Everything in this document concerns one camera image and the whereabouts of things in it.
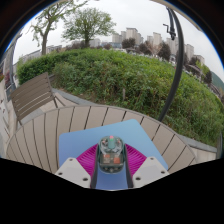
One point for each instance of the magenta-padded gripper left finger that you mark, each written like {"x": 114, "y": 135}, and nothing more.
{"x": 71, "y": 168}

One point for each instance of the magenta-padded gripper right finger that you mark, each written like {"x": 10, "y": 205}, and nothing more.
{"x": 150, "y": 168}

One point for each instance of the transparent green computer mouse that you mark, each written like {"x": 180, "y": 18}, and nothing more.
{"x": 111, "y": 155}

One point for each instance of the blue mouse pad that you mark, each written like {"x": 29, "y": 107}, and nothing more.
{"x": 80, "y": 143}

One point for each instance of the brown slatted outdoor chair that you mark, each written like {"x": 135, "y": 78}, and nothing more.
{"x": 31, "y": 95}

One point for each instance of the curved black umbrella pole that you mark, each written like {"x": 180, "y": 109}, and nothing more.
{"x": 178, "y": 66}

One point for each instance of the bare-trunked leaning tree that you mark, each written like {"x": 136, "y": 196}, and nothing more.
{"x": 44, "y": 36}

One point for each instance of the distant apartment buildings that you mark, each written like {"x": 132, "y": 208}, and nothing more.
{"x": 131, "y": 33}

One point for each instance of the round leafy green tree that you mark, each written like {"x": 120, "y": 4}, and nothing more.
{"x": 88, "y": 23}

